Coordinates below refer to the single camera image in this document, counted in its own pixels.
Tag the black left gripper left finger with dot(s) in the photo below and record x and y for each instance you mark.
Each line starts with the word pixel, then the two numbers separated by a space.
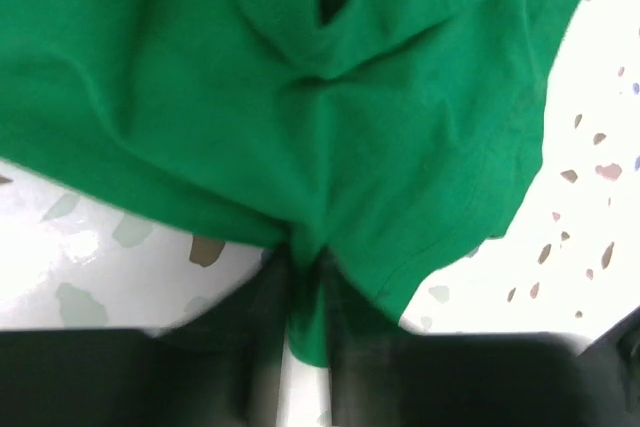
pixel 220 369

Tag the green t shirt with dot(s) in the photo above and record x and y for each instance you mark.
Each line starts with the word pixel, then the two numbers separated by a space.
pixel 396 134

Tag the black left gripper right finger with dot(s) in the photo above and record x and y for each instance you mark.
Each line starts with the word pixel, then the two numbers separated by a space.
pixel 383 375

